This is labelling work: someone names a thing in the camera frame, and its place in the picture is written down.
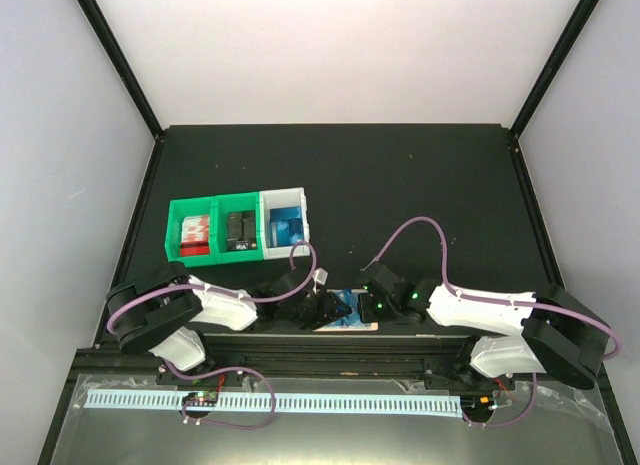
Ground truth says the black frame post right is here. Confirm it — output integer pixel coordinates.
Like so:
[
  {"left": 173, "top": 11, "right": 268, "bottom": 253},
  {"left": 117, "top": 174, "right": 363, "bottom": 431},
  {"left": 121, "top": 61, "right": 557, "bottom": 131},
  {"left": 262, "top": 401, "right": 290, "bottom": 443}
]
[{"left": 510, "top": 0, "right": 600, "bottom": 139}]

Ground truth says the black frame post left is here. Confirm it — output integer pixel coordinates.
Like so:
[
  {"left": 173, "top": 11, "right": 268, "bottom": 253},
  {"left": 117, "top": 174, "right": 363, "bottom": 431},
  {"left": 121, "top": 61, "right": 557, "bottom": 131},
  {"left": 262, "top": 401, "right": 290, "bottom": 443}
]
[{"left": 67, "top": 0, "right": 166, "bottom": 144}]

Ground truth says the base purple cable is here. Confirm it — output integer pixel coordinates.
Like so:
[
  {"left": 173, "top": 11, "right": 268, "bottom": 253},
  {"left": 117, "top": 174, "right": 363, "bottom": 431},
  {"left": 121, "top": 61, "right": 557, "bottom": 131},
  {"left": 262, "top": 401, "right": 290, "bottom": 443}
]
[
  {"left": 164, "top": 362, "right": 277, "bottom": 430},
  {"left": 462, "top": 372, "right": 540, "bottom": 430}
]

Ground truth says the left circuit board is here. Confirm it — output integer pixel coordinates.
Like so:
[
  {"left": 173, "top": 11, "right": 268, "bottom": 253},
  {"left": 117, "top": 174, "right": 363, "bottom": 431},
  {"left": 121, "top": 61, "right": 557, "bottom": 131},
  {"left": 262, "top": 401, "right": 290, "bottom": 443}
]
[{"left": 182, "top": 391, "right": 218, "bottom": 408}]

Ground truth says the green bin left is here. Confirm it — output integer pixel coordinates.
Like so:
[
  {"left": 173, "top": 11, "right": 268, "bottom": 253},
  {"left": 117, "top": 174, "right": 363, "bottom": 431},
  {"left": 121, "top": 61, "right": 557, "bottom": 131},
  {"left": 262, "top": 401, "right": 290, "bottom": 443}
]
[{"left": 164, "top": 196, "right": 219, "bottom": 268}]

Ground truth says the black frame post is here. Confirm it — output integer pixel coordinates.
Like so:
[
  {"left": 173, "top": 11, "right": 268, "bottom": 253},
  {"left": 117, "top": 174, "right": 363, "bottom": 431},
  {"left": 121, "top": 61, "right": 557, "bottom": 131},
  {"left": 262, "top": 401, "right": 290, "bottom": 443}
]
[
  {"left": 67, "top": 0, "right": 166, "bottom": 144},
  {"left": 510, "top": 0, "right": 600, "bottom": 139}
]

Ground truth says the black card stack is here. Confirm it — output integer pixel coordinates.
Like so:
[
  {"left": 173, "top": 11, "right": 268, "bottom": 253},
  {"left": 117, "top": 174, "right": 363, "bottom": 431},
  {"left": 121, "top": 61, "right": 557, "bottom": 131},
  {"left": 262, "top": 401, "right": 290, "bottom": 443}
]
[{"left": 226, "top": 210, "right": 257, "bottom": 252}]

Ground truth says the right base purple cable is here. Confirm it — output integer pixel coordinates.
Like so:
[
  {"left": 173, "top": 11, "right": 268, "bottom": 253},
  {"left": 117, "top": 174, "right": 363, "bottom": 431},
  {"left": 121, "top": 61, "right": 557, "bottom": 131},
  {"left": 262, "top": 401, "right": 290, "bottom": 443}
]
[{"left": 462, "top": 372, "right": 540, "bottom": 430}]

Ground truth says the green bin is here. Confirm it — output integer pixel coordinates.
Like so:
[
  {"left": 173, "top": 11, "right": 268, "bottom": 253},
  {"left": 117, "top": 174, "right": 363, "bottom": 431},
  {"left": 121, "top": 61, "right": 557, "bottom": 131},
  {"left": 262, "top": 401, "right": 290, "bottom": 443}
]
[
  {"left": 212, "top": 192, "right": 264, "bottom": 264},
  {"left": 164, "top": 196, "right": 219, "bottom": 268}
]

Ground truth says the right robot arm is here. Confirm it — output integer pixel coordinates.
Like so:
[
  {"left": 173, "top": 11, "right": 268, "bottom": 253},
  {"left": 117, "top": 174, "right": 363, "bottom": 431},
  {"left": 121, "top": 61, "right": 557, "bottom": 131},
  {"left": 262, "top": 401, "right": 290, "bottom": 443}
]
[{"left": 358, "top": 262, "right": 611, "bottom": 390}]

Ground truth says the white slotted cable duct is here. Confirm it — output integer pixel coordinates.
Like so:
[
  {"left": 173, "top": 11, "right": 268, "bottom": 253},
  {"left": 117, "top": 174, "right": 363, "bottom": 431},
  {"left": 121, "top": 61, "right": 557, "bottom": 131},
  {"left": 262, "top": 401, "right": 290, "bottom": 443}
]
[{"left": 84, "top": 389, "right": 463, "bottom": 418}]

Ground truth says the circuit board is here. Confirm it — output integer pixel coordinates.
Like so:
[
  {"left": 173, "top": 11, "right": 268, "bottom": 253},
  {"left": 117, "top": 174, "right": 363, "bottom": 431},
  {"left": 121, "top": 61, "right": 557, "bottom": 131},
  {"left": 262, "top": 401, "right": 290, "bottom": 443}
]
[
  {"left": 460, "top": 395, "right": 512, "bottom": 412},
  {"left": 182, "top": 391, "right": 218, "bottom": 408}
]

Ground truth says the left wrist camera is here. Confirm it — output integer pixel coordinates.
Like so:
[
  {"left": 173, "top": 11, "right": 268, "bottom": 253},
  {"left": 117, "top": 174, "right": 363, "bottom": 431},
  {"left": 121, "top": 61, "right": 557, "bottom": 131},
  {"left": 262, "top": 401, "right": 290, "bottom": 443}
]
[{"left": 313, "top": 268, "right": 328, "bottom": 285}]

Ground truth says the tan leather card holder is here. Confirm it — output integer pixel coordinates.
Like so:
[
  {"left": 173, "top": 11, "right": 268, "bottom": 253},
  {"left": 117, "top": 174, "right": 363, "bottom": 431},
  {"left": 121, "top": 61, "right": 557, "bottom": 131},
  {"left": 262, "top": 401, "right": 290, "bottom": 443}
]
[{"left": 316, "top": 289, "right": 378, "bottom": 333}]

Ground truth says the green bin middle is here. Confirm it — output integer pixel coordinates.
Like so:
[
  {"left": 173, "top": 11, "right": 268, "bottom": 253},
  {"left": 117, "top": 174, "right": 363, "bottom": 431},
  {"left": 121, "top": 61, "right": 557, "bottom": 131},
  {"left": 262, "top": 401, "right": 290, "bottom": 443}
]
[{"left": 212, "top": 192, "right": 264, "bottom": 264}]

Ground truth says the blue card stack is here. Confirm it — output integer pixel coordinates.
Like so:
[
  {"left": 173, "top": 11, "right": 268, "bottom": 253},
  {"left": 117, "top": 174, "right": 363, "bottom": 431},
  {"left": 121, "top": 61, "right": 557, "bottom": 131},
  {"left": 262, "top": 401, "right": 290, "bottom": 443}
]
[{"left": 267, "top": 207, "right": 304, "bottom": 248}]

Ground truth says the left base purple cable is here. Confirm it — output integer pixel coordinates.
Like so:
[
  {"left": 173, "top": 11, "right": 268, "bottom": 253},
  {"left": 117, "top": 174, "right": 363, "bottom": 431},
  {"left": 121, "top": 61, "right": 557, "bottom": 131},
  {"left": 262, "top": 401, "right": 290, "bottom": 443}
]
[{"left": 164, "top": 362, "right": 277, "bottom": 430}]

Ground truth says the white bin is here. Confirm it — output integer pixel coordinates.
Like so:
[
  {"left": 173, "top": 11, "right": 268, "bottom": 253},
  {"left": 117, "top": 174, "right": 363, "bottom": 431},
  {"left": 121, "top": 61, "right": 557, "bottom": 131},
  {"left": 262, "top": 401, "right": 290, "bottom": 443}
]
[{"left": 259, "top": 187, "right": 310, "bottom": 260}]

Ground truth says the right circuit board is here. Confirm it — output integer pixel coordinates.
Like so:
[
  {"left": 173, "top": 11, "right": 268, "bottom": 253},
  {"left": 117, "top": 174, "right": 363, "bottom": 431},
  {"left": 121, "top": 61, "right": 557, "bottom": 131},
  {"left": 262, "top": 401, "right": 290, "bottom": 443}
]
[{"left": 460, "top": 395, "right": 512, "bottom": 412}]

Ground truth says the red white card stack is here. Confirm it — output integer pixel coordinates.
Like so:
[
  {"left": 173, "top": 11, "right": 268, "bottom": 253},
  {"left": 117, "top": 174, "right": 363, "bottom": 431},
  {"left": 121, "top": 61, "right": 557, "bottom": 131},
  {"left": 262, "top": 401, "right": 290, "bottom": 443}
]
[{"left": 179, "top": 214, "right": 210, "bottom": 257}]

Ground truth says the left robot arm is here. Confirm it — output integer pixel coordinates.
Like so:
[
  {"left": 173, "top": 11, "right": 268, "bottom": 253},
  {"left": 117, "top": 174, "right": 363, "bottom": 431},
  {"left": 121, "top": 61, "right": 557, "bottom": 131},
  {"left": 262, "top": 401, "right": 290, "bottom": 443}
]
[{"left": 106, "top": 261, "right": 353, "bottom": 384}]

